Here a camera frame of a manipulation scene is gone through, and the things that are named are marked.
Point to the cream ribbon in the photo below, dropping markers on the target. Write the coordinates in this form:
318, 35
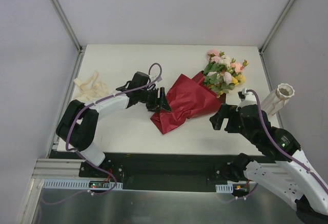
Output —
91, 89

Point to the white ribbed vase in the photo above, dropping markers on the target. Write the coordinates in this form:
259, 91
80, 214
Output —
277, 99

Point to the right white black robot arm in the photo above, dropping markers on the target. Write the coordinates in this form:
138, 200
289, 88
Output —
307, 194

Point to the aluminium frame post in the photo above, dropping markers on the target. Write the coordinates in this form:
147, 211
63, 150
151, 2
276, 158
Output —
277, 24
66, 24

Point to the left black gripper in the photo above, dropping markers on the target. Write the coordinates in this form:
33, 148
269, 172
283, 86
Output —
154, 99

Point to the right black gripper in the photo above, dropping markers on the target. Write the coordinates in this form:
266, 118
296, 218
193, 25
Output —
228, 119

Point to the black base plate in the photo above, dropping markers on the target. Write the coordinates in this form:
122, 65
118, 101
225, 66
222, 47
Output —
167, 172

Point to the white cable duct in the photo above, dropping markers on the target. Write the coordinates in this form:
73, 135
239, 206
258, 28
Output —
81, 184
228, 188

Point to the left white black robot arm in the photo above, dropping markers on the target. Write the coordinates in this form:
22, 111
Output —
77, 126

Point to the red wrapping paper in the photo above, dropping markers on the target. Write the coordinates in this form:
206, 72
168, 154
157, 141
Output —
188, 98

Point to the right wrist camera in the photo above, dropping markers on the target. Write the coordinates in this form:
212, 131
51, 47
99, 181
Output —
246, 98

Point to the left white cable duct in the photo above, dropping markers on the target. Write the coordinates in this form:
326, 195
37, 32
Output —
81, 184

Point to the right aluminium frame post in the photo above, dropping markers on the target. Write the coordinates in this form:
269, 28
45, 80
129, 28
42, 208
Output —
277, 24

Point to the left aluminium frame post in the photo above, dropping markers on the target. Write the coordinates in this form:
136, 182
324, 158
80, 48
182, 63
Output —
66, 24

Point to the right white cable duct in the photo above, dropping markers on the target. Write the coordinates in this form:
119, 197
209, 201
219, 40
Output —
228, 188

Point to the artificial flower bouquet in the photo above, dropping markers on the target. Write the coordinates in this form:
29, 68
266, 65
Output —
223, 73

